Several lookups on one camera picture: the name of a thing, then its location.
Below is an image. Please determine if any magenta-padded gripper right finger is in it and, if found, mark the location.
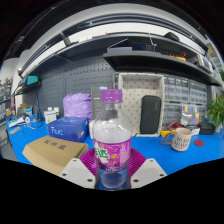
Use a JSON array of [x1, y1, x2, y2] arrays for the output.
[[128, 147, 168, 190]]

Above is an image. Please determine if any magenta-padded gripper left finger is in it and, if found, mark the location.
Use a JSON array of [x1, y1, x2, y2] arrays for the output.
[[58, 147, 100, 190]]

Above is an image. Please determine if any purple-capped clear drink bottle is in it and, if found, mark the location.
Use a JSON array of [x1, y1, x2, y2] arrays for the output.
[[92, 88, 134, 191]]

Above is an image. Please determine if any brown cardboard box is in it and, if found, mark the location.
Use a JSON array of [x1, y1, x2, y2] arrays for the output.
[[21, 135, 90, 177]]

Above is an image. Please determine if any yellow multimeter with red leads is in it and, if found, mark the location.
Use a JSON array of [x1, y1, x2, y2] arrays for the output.
[[159, 120, 182, 138]]

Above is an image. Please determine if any blue printed box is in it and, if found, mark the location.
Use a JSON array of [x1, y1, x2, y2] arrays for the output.
[[46, 116, 90, 144]]

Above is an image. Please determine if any beige patterned mug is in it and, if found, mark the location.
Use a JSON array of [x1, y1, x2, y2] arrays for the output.
[[164, 127, 193, 153]]

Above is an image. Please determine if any flat round red coaster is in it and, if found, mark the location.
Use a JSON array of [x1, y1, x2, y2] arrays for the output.
[[193, 138, 205, 148]]

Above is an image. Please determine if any black box with white label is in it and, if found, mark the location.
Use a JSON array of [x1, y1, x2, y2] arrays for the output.
[[186, 124, 201, 137]]

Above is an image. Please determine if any purple plastic bag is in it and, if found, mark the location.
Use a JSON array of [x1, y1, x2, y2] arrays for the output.
[[62, 92, 93, 123]]

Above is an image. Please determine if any dark grey upright box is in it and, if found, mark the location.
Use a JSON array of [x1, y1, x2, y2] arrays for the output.
[[90, 85, 114, 121]]

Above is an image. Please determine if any parts cabinet with coloured drawers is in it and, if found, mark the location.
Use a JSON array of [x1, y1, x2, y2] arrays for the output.
[[180, 103, 208, 127]]

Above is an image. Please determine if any flat black case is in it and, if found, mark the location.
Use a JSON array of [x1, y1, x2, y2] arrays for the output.
[[198, 121, 216, 136]]

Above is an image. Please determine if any green potted plant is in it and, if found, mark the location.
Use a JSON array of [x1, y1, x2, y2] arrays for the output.
[[206, 92, 224, 130]]

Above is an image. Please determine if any dark overhead shelf unit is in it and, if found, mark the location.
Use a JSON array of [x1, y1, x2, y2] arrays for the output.
[[11, 19, 224, 98]]

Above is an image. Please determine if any white-framed shelf unit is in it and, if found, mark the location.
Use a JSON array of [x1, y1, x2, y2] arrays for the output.
[[207, 41, 224, 88]]

